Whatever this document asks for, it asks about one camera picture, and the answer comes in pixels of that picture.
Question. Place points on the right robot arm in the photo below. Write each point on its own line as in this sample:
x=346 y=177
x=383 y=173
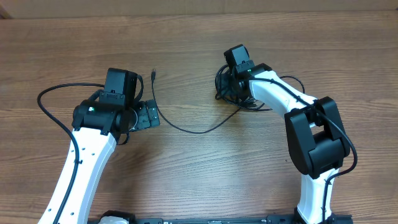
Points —
x=316 y=138

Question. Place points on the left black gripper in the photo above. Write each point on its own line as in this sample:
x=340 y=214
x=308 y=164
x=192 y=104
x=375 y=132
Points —
x=145 y=120

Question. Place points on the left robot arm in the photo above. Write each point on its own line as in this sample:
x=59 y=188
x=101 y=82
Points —
x=116 y=108

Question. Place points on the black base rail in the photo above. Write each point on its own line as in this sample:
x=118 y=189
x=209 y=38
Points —
x=214 y=221

